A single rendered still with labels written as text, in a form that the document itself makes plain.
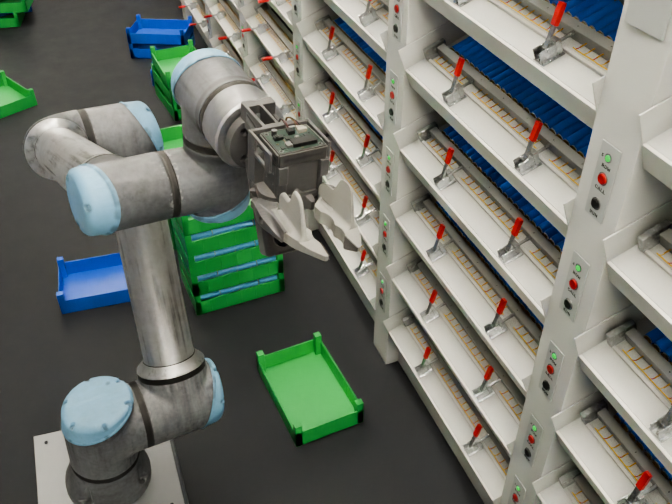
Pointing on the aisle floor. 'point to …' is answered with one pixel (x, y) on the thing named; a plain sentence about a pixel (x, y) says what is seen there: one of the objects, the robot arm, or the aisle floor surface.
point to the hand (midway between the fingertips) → (336, 252)
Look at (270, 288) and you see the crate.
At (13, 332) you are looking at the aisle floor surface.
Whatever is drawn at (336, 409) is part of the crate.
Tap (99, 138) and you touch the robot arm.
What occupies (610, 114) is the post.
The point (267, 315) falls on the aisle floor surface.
